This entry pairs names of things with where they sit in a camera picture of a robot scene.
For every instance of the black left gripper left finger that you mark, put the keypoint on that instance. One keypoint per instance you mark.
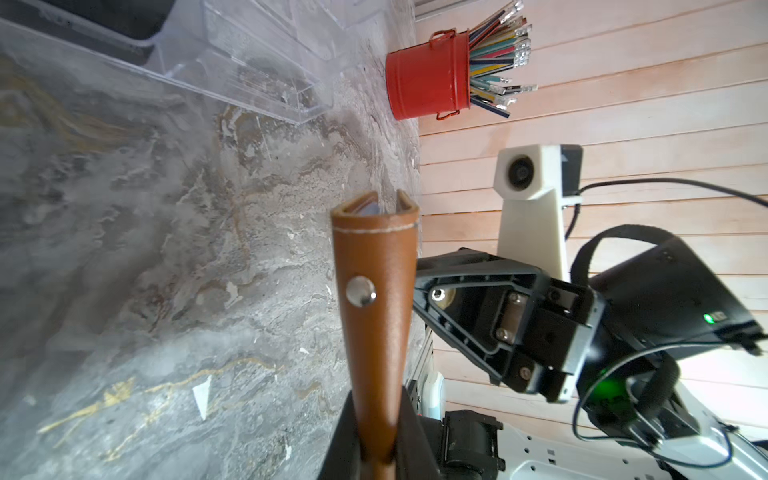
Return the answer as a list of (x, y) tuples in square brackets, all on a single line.
[(343, 457)]

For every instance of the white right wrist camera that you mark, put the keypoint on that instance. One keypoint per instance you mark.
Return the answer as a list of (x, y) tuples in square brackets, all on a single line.
[(536, 184)]

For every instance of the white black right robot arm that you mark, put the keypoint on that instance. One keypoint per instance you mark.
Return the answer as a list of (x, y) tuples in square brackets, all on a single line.
[(471, 445)]

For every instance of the clear acrylic card stand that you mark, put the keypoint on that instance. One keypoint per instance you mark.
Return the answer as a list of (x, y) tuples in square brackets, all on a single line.
[(276, 58)]

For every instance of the red metal pencil bucket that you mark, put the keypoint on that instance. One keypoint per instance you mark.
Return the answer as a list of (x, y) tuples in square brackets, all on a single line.
[(431, 78)]

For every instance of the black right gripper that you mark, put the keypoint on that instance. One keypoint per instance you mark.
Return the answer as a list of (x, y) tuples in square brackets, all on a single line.
[(614, 340)]

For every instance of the brown leather card holder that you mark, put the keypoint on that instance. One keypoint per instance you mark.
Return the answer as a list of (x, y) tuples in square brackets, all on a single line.
[(375, 255)]

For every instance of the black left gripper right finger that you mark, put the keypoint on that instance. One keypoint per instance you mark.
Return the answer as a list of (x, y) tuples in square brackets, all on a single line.
[(414, 457)]

